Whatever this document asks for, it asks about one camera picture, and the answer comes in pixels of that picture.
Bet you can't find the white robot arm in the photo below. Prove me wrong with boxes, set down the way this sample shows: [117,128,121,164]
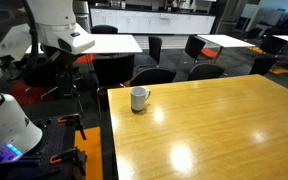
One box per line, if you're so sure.
[0,0,95,164]

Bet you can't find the white ceramic mug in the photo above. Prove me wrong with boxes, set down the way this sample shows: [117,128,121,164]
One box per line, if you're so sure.
[130,86,151,111]

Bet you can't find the black chair at wooden table left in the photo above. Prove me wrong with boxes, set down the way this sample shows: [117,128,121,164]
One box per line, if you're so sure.
[130,67,176,86]

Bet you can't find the black chair at wooden table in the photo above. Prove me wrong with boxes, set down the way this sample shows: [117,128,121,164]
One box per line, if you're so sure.
[130,67,176,86]
[188,64,225,81]

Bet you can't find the black chair under left table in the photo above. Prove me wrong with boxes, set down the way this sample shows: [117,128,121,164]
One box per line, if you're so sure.
[93,54,135,116]

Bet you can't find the black chair centre background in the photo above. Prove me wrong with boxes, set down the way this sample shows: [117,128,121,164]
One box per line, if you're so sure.
[135,36,162,69]

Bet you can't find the white table left background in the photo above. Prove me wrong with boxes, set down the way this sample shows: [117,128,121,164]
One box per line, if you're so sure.
[39,34,142,55]

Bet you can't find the black chair at wooden table right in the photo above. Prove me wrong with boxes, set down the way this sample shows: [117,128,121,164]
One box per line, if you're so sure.
[188,64,225,81]

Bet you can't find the black chair by middle table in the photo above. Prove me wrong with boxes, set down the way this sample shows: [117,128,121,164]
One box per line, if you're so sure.
[179,35,206,63]

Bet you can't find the white kitchen counter cabinets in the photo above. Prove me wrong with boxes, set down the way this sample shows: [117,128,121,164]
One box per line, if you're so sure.
[90,8,215,35]

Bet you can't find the black chair behind left table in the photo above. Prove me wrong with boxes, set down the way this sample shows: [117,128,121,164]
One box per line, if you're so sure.
[91,25,118,34]

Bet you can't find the orange black clamp upper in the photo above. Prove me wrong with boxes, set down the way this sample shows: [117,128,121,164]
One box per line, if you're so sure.
[57,113,86,140]

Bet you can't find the orange black clamp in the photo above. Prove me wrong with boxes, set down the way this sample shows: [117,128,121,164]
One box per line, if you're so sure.
[49,147,87,176]
[57,113,86,140]

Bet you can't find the white table middle background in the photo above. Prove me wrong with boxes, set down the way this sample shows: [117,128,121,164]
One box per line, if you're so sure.
[201,34,253,64]

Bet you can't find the orange black clamp lower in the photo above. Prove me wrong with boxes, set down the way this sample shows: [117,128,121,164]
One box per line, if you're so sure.
[49,147,87,176]

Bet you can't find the black chair far left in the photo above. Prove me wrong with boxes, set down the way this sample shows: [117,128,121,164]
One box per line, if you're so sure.
[23,56,83,110]

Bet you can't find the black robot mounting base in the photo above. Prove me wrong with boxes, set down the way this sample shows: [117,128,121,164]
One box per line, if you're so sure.
[0,116,86,180]

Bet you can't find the black chair right near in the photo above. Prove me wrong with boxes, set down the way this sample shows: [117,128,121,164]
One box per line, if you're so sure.
[250,58,276,76]

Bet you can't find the black chair right far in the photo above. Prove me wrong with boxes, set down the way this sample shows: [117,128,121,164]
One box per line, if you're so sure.
[260,36,288,56]

